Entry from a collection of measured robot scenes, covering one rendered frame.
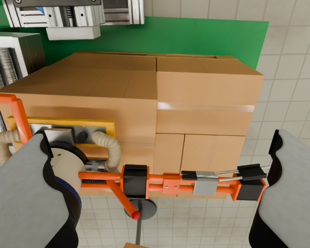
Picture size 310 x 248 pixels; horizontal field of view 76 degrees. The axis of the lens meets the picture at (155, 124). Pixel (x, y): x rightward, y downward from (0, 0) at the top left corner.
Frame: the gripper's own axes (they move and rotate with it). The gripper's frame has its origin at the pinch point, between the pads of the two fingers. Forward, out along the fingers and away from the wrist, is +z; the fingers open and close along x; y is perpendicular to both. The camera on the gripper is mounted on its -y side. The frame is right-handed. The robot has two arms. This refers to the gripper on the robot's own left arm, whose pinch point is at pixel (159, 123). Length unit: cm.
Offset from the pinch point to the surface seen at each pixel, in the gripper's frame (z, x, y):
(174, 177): 33, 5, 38
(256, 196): 31, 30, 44
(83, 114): 58, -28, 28
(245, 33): 152, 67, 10
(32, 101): 58, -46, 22
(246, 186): 31, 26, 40
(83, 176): 33, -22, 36
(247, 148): 152, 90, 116
